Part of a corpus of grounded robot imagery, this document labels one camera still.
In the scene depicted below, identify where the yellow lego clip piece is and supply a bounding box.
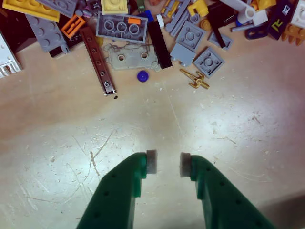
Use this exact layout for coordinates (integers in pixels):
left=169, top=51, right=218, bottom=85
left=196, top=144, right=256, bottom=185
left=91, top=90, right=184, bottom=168
left=187, top=0, right=209, bottom=18

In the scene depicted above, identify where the orange lego grille piece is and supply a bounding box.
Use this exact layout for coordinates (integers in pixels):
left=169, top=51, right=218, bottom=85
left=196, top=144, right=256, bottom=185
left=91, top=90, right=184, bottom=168
left=60, top=14, right=86, bottom=39

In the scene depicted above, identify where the gold lego accessory piece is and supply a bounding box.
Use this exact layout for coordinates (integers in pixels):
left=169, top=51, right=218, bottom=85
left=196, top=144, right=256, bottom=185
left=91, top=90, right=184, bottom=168
left=179, top=68, right=211, bottom=90

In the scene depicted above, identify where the black lego bar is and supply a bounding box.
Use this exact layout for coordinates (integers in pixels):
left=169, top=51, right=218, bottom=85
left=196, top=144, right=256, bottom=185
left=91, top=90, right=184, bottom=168
left=206, top=4, right=237, bottom=49

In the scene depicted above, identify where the yellow large lego plate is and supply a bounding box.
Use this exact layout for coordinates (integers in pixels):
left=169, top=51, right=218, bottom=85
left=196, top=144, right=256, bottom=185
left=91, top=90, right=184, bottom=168
left=2, top=0, right=61, bottom=23

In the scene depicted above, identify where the white lego cylinder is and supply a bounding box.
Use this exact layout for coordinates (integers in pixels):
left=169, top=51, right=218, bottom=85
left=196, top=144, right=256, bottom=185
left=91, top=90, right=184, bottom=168
left=220, top=0, right=256, bottom=25

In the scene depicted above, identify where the brown long lego plate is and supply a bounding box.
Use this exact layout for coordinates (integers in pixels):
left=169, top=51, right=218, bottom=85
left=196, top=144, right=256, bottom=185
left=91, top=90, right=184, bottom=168
left=79, top=26, right=117, bottom=96

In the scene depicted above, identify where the grey lego bar piece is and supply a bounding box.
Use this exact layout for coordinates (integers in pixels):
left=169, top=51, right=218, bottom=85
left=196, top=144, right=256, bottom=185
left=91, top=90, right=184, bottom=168
left=165, top=0, right=192, bottom=37

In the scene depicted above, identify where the navy printed lego piece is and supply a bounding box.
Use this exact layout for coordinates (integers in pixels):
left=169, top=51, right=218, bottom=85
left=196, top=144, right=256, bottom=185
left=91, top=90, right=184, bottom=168
left=266, top=0, right=299, bottom=41

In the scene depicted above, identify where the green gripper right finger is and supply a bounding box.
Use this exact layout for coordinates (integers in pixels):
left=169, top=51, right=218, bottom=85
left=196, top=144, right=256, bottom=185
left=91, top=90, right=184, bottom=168
left=180, top=152, right=279, bottom=229

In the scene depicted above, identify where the grey smooth lego tile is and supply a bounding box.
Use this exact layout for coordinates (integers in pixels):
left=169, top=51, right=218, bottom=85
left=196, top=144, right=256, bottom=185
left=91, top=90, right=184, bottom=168
left=169, top=42, right=197, bottom=67

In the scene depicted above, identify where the white toothed lego piece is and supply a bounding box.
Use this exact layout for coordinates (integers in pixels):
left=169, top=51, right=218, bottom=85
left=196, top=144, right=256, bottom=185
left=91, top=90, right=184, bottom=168
left=0, top=31, right=23, bottom=79

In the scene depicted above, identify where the grey-green flat two-hole plate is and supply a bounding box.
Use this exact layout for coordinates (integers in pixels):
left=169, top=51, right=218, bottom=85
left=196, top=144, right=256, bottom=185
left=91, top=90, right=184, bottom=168
left=103, top=42, right=163, bottom=73

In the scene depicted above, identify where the grey square lego plate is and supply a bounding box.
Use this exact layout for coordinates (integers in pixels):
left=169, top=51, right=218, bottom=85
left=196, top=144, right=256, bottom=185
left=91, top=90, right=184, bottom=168
left=193, top=46, right=225, bottom=79
left=176, top=21, right=207, bottom=52

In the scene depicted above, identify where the grey upside-down lego brick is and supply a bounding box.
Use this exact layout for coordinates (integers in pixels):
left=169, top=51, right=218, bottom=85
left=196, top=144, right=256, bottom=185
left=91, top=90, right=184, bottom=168
left=95, top=11, right=149, bottom=45

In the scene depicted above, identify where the grey small lego plate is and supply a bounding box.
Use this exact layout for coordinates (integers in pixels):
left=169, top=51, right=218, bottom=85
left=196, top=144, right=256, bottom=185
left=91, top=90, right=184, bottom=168
left=208, top=31, right=234, bottom=51

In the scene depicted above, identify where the blue round lego stud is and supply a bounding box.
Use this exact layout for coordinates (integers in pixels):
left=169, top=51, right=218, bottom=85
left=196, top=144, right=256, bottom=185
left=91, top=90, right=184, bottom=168
left=137, top=70, right=149, bottom=83

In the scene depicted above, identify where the yellow square lego plate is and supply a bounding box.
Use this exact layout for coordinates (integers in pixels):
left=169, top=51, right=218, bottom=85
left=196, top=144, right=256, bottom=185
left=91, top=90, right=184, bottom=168
left=100, top=0, right=129, bottom=16

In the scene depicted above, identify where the dark blue technic piece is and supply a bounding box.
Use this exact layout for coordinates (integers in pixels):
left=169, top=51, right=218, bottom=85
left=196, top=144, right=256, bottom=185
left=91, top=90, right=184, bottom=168
left=244, top=27, right=270, bottom=40

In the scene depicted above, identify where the orange toothed lego piece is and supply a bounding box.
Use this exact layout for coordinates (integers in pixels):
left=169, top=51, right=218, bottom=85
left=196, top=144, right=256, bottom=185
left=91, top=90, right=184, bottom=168
left=281, top=23, right=305, bottom=45

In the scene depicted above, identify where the black large lego piece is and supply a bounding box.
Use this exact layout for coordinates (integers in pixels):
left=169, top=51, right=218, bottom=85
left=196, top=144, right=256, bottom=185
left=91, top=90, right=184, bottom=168
left=0, top=9, right=37, bottom=53

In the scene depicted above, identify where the grey long lego plate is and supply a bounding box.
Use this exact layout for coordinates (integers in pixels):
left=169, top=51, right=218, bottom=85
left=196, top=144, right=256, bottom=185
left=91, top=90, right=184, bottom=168
left=24, top=14, right=70, bottom=53

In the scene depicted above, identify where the white lego plate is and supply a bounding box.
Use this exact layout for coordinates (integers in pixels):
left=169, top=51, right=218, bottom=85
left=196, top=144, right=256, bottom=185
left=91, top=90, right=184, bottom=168
left=290, top=0, right=305, bottom=27

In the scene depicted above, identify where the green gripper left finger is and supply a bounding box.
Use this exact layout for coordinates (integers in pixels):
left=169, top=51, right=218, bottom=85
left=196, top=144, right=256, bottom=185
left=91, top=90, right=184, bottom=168
left=76, top=149, right=158, bottom=229

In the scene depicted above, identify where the black long lego brick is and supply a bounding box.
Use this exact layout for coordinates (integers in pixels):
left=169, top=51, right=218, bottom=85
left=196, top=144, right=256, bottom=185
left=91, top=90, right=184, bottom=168
left=147, top=21, right=173, bottom=70

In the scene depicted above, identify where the grey wide lego plate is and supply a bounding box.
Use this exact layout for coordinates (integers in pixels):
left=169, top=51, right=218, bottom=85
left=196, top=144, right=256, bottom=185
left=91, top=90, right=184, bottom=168
left=38, top=0, right=80, bottom=19

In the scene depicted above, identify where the yellow round lego stud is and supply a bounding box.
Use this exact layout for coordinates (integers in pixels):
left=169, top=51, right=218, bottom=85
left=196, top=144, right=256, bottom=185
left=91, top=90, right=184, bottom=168
left=200, top=19, right=212, bottom=31

